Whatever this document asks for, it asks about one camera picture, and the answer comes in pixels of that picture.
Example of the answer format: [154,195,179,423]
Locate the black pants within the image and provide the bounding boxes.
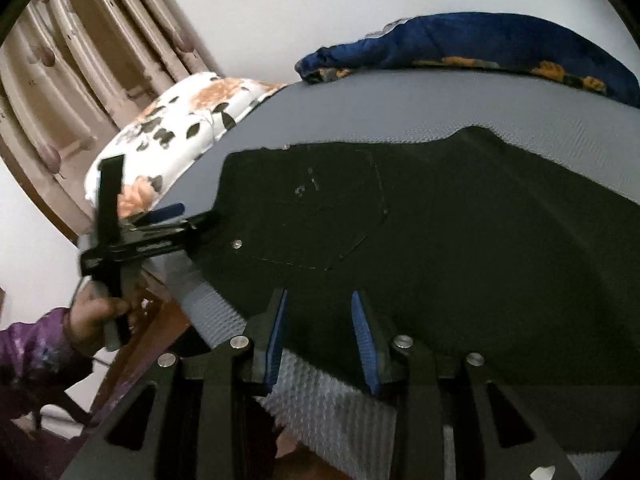
[189,127,639,452]

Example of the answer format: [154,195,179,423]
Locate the purple patterned clothing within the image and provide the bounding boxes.
[1,308,93,479]

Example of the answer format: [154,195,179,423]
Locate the grey textured mattress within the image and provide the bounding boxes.
[167,70,639,479]

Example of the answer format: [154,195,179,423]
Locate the person's left hand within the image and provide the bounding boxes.
[65,282,144,358]

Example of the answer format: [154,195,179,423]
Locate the blue patterned pillow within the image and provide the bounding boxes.
[295,12,639,107]

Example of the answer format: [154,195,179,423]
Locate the white floral pillow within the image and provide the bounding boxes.
[84,72,285,218]

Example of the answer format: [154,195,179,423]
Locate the beige curtain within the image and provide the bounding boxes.
[1,0,214,240]

